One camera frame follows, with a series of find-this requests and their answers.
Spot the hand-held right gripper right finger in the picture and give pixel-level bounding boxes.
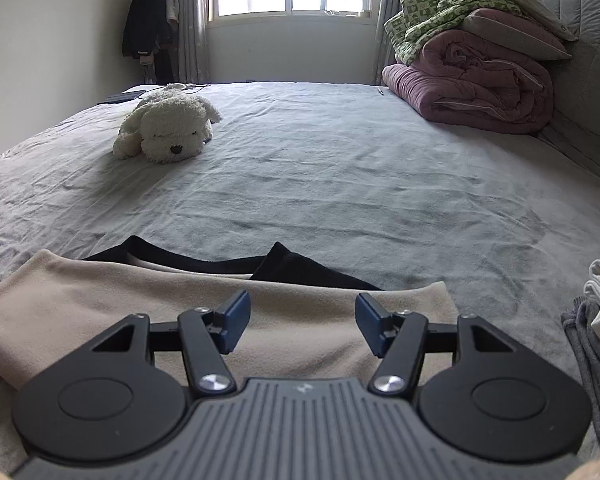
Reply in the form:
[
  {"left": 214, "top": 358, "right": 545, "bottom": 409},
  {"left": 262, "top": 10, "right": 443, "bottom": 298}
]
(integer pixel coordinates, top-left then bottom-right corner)
[{"left": 356, "top": 292, "right": 518, "bottom": 396}]

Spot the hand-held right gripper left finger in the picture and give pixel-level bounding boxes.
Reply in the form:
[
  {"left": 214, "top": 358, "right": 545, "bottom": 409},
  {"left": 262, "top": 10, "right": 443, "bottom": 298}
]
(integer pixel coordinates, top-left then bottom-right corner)
[{"left": 87, "top": 290, "right": 252, "bottom": 396}]

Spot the beige sweatshirt with black sleeves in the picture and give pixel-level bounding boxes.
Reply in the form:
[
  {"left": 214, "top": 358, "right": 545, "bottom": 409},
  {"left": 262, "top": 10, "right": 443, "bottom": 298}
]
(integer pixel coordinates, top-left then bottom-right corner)
[{"left": 0, "top": 235, "right": 462, "bottom": 397}]

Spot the grey bed sheet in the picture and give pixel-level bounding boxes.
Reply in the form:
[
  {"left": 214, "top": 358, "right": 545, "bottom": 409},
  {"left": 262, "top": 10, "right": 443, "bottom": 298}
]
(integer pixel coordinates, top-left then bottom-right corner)
[{"left": 0, "top": 81, "right": 600, "bottom": 476}]

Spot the dark tablet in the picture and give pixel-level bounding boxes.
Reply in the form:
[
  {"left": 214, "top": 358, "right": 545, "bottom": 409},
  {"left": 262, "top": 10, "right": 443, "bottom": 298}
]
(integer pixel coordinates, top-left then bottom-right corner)
[{"left": 97, "top": 89, "right": 148, "bottom": 106}]

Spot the white plush dog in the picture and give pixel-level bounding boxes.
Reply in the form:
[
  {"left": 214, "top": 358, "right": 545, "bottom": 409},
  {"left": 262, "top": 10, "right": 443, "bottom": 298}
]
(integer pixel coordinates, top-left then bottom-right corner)
[{"left": 112, "top": 84, "right": 222, "bottom": 164}]

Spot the grey folded garment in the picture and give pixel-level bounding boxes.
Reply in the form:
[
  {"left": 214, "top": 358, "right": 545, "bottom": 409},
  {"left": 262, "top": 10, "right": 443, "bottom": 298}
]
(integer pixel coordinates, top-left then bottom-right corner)
[{"left": 561, "top": 297, "right": 600, "bottom": 442}]

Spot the folded pink quilt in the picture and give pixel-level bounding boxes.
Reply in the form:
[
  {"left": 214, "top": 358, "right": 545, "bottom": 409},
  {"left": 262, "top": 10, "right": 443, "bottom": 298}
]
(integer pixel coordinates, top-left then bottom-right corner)
[{"left": 382, "top": 29, "right": 555, "bottom": 135}]

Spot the hanging dark coat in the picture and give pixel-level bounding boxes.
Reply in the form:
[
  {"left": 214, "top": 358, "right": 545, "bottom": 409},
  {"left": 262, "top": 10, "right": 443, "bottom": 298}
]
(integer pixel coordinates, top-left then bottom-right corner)
[{"left": 122, "top": 0, "right": 177, "bottom": 60}]

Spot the green patterned blanket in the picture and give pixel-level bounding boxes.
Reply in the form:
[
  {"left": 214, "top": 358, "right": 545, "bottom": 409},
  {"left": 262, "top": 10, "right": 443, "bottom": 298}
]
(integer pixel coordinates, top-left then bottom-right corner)
[{"left": 384, "top": 0, "right": 526, "bottom": 66}]

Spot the mauve grey pillow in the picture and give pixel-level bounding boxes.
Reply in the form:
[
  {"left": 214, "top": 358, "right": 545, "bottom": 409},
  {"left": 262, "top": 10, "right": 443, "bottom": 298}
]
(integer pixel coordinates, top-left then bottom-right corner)
[{"left": 462, "top": 8, "right": 573, "bottom": 61}]

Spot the grey quilted headboard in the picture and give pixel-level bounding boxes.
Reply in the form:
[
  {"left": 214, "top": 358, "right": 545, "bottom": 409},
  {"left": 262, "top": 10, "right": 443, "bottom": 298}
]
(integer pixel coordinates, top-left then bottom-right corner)
[{"left": 535, "top": 0, "right": 600, "bottom": 181}]

